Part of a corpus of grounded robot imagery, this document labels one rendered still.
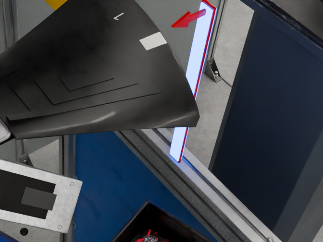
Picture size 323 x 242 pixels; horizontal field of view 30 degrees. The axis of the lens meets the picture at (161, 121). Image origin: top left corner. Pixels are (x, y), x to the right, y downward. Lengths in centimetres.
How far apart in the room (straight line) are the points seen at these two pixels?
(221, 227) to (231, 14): 186
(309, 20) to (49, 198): 58
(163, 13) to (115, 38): 131
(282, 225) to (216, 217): 47
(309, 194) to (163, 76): 72
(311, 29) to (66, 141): 61
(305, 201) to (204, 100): 104
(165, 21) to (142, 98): 138
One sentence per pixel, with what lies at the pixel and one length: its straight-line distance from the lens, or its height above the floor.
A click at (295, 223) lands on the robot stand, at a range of 146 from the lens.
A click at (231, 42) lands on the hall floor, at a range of 263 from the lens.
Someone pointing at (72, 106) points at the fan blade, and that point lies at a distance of 66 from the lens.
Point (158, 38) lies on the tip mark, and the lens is 74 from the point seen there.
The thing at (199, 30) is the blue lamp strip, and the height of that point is 114.
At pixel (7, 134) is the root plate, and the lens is 64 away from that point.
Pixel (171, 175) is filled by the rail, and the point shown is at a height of 82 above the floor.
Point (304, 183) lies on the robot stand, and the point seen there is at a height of 66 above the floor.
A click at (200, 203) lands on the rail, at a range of 103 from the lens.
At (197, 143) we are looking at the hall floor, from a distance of 219.
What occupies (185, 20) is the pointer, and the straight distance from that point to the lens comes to 78.
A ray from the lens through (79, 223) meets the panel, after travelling 164.
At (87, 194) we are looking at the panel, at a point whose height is 44.
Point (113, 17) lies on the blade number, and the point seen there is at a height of 120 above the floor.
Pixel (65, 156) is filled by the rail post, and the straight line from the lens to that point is 144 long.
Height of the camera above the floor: 167
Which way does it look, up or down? 48 degrees down
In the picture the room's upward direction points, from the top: 10 degrees clockwise
